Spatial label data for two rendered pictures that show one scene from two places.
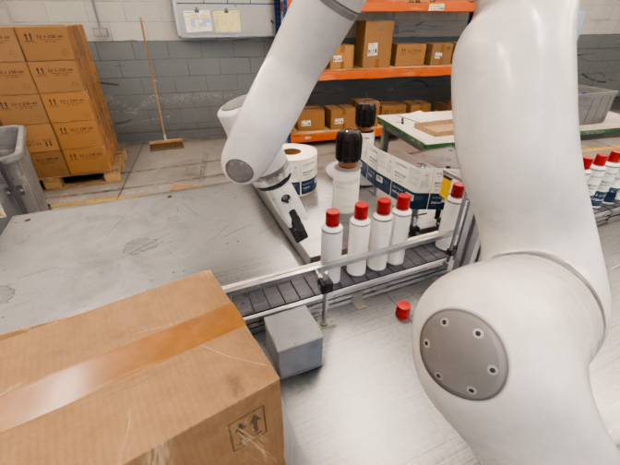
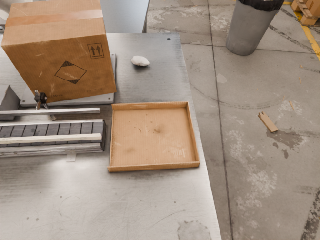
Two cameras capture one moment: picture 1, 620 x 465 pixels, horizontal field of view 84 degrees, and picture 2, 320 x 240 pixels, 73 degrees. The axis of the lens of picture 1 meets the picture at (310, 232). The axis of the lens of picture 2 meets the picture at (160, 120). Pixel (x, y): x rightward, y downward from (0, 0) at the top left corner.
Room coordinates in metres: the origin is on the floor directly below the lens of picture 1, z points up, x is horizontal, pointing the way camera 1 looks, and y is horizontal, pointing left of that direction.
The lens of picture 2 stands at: (0.80, 0.75, 1.52)
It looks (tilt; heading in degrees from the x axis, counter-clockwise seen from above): 55 degrees down; 196
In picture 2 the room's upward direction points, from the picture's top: 4 degrees clockwise
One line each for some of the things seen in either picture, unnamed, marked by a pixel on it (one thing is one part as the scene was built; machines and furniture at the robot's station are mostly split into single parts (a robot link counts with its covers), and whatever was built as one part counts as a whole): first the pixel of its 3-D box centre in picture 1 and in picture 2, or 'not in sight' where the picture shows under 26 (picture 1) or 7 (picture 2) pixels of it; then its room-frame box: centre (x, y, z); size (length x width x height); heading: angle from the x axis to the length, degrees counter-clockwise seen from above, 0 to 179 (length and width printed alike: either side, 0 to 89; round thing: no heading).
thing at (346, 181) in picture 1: (346, 176); not in sight; (1.04, -0.12, 1.03); 0.09 x 0.09 x 0.30
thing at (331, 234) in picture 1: (331, 247); not in sight; (0.70, -0.05, 0.98); 0.05 x 0.05 x 0.20
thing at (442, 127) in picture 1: (445, 127); not in sight; (2.38, -0.93, 0.82); 0.34 x 0.24 x 0.03; 110
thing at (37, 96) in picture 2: not in sight; (45, 110); (0.50, 0.25, 0.91); 0.07 x 0.03 x 0.16; 23
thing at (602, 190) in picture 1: (603, 179); not in sight; (1.12, -1.02, 0.98); 0.05 x 0.05 x 0.20
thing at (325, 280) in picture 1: (320, 293); not in sight; (0.61, -0.03, 0.91); 0.07 x 0.03 x 0.16; 23
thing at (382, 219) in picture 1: (380, 234); not in sight; (0.76, -0.18, 0.98); 0.05 x 0.05 x 0.20
